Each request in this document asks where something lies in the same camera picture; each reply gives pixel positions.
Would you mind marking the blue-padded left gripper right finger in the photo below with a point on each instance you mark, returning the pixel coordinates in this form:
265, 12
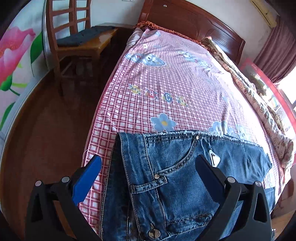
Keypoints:
243, 212

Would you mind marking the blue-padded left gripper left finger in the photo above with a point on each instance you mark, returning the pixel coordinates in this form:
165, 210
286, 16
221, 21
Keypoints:
42, 220

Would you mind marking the blue denim jeans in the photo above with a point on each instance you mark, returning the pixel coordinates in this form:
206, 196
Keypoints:
153, 190

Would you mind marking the floral patterned quilt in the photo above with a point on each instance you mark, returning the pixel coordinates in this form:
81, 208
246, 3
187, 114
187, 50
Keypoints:
283, 144

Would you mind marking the floral wardrobe sliding doors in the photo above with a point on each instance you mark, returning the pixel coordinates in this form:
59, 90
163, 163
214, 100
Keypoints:
23, 57

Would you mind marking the mauve window curtain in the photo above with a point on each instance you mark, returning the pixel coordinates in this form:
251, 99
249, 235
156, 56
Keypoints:
277, 57

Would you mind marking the pink checkered bed sheet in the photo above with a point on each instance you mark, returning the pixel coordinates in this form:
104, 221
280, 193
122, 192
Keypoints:
164, 83

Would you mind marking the dark seat cushion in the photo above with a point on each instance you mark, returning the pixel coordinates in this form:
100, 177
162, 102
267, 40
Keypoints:
83, 36

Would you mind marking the wooden slat-back chair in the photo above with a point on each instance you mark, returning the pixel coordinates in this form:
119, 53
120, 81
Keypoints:
70, 34

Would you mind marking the dark wooden headboard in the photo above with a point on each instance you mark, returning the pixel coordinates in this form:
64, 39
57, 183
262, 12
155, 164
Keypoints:
194, 22

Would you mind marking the red bed guard rail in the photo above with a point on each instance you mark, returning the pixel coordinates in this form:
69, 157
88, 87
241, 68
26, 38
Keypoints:
273, 97

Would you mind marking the wall air conditioner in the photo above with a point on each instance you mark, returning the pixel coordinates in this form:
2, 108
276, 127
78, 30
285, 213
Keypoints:
265, 12

